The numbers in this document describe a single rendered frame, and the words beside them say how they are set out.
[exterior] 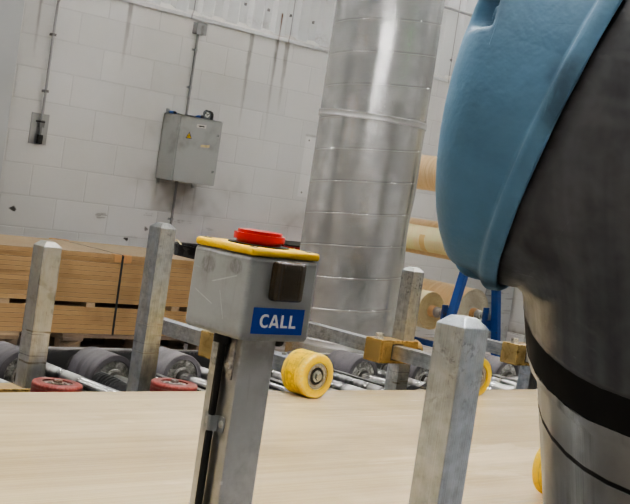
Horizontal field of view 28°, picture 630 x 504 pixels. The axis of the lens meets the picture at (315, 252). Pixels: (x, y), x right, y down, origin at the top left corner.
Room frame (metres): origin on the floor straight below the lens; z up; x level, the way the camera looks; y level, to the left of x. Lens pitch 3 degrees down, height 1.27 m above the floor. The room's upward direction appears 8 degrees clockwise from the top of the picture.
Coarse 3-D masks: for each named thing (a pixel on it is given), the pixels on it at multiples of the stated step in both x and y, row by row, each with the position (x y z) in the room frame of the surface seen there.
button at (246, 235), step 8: (240, 232) 0.96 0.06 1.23; (248, 232) 0.96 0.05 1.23; (256, 232) 0.96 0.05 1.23; (264, 232) 0.96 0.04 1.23; (272, 232) 0.98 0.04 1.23; (240, 240) 0.96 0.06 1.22; (248, 240) 0.96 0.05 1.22; (256, 240) 0.95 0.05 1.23; (264, 240) 0.95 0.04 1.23; (272, 240) 0.96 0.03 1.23; (280, 240) 0.96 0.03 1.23
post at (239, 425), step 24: (216, 360) 0.96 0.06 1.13; (240, 360) 0.95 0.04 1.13; (264, 360) 0.97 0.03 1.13; (216, 384) 0.96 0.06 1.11; (240, 384) 0.95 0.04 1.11; (264, 384) 0.97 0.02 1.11; (216, 408) 0.96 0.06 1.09; (240, 408) 0.95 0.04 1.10; (264, 408) 0.97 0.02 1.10; (216, 432) 0.96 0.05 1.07; (240, 432) 0.96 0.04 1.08; (216, 456) 0.96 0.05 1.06; (240, 456) 0.96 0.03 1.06; (216, 480) 0.95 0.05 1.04; (240, 480) 0.96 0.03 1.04
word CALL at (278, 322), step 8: (256, 312) 0.93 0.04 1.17; (264, 312) 0.94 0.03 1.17; (272, 312) 0.94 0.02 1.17; (280, 312) 0.95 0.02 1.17; (288, 312) 0.95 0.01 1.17; (296, 312) 0.96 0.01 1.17; (304, 312) 0.97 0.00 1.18; (256, 320) 0.93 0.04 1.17; (264, 320) 0.94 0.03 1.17; (272, 320) 0.94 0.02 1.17; (280, 320) 0.95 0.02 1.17; (288, 320) 0.95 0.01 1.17; (296, 320) 0.96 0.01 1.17; (256, 328) 0.93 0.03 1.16; (264, 328) 0.94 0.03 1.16; (272, 328) 0.94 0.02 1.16; (280, 328) 0.95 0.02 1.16; (288, 328) 0.96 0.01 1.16; (296, 328) 0.96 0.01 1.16
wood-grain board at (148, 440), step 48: (0, 432) 1.59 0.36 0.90; (48, 432) 1.63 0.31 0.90; (96, 432) 1.67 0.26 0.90; (144, 432) 1.72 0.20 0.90; (192, 432) 1.76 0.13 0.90; (288, 432) 1.87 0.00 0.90; (336, 432) 1.92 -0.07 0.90; (384, 432) 1.98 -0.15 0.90; (480, 432) 2.11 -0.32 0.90; (528, 432) 2.18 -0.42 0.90; (0, 480) 1.36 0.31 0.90; (48, 480) 1.39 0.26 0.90; (96, 480) 1.42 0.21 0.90; (144, 480) 1.46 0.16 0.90; (192, 480) 1.49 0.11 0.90; (288, 480) 1.56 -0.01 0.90; (336, 480) 1.60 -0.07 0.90; (384, 480) 1.64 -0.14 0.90; (480, 480) 1.73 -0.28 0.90; (528, 480) 1.78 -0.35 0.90
